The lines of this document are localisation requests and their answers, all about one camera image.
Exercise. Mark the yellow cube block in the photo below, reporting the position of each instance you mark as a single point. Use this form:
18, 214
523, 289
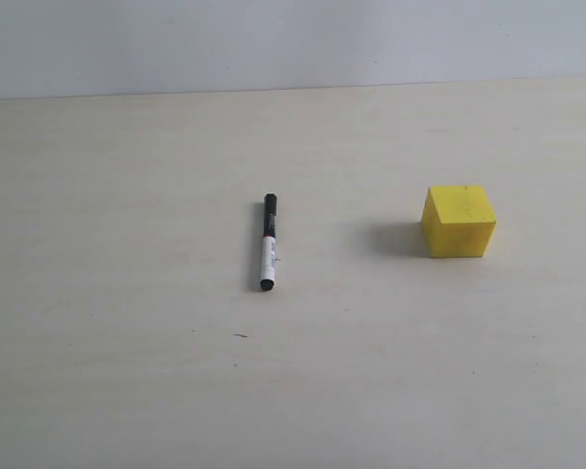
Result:
457, 221

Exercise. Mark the black and white marker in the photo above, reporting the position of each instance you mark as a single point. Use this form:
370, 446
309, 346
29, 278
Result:
268, 257

